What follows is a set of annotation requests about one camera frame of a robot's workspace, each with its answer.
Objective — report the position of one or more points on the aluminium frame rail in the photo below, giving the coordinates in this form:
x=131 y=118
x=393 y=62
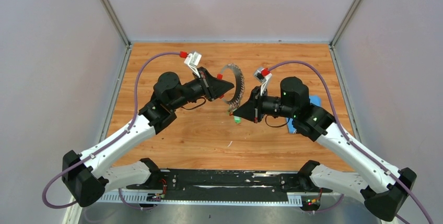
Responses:
x=218 y=196

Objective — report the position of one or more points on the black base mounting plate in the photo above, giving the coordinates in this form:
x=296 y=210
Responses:
x=179 y=179

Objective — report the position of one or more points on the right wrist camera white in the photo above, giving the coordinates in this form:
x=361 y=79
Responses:
x=263 y=75

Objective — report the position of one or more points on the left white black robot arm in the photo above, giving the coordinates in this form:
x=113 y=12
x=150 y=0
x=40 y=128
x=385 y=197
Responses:
x=91 y=172

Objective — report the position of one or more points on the blue patterned cloth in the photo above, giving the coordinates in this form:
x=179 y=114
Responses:
x=315 y=101

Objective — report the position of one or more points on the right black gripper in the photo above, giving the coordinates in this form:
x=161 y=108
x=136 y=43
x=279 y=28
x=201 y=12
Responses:
x=252 y=109

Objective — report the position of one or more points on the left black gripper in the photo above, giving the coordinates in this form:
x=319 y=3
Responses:
x=212 y=87

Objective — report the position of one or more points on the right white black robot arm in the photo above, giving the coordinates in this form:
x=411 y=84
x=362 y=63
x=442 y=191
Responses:
x=379 y=185

